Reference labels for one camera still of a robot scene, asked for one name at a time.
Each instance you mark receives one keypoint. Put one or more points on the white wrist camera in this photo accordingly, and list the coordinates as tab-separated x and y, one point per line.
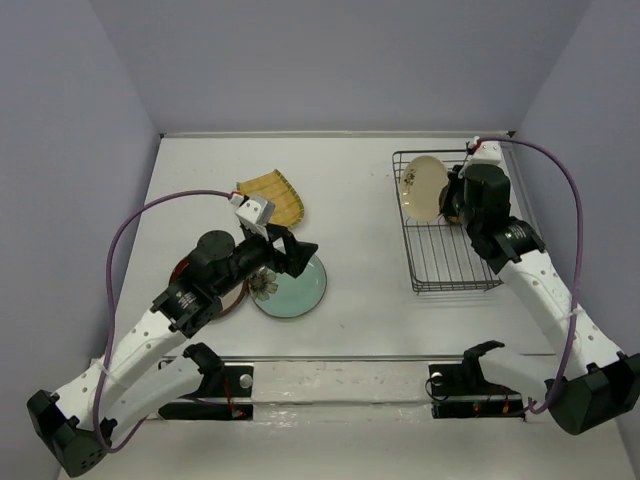
483	152
254	214

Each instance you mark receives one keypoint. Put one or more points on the teal flower plate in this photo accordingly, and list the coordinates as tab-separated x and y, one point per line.
281	296

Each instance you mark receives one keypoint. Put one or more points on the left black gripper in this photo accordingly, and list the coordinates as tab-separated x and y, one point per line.
297	253

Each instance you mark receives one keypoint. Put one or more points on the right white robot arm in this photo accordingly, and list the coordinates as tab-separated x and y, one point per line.
595	381

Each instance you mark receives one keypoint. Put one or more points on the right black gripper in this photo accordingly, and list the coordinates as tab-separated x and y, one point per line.
456	181

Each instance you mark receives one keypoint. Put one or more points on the black wire dish rack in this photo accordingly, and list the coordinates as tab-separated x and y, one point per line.
439	253

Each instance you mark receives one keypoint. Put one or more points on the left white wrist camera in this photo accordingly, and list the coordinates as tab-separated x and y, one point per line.
254	214

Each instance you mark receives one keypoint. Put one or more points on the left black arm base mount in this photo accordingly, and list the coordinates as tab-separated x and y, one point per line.
226	397

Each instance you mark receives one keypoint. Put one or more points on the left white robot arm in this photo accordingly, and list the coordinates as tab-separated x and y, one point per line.
79	421

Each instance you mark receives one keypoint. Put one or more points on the red rimmed pink plate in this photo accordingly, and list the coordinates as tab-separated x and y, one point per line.
229	302

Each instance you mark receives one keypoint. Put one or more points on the cream round plate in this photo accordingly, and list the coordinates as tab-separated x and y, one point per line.
421	183

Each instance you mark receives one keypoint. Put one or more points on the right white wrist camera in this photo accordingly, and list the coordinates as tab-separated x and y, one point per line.
483	152

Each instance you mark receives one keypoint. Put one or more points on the bamboo pattern square plate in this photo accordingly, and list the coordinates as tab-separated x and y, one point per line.
289	209

